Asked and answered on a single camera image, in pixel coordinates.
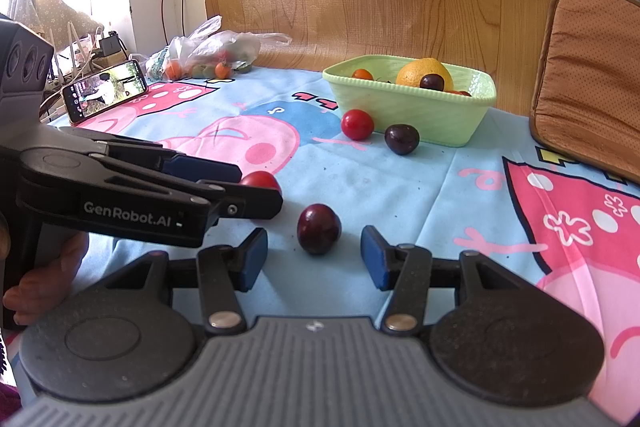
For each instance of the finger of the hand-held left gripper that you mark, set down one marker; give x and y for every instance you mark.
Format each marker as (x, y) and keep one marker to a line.
(250, 203)
(205, 169)

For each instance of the smartphone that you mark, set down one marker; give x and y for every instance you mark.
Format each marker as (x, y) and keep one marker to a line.
(105, 91)

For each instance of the clear plastic bag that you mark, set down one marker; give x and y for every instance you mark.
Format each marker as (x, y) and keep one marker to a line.
(220, 44)

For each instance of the cartoon printed tablecloth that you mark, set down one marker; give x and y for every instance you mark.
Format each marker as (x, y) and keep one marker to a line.
(400, 187)

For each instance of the floral cloth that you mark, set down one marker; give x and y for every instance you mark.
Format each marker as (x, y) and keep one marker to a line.
(55, 7)

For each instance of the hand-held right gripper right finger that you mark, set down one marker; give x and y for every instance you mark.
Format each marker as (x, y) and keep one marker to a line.
(377, 257)

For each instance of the large yellow grapefruit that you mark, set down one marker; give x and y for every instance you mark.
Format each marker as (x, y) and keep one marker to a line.
(412, 74)

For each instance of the red tomato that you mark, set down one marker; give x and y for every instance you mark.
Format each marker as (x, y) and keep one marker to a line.
(357, 125)
(259, 180)

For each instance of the light green ribbed bowl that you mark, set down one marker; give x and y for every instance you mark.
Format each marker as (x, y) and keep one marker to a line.
(425, 117)

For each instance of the brown seat cushion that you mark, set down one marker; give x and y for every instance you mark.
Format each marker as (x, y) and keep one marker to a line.
(595, 82)

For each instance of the person's left hand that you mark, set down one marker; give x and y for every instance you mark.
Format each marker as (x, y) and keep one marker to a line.
(50, 284)

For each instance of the black charger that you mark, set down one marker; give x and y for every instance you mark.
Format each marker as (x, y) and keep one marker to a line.
(111, 45)

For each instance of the dark red plum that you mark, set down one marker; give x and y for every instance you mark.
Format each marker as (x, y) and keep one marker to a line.
(319, 229)
(401, 140)
(432, 82)

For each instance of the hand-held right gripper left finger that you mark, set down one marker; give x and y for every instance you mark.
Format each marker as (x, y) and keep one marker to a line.
(251, 259)

